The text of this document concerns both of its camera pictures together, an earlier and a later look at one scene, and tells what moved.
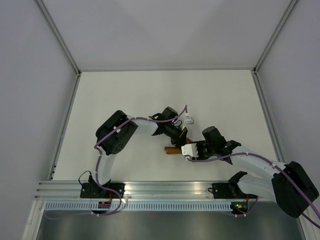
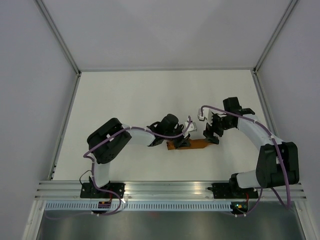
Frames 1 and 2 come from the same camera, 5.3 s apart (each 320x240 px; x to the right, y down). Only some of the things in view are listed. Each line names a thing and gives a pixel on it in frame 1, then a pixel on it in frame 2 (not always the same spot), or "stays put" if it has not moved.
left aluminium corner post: (46, 16) stays put
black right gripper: (200, 156) to (209, 136)
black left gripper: (180, 139) stays put
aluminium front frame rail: (134, 191) stays put
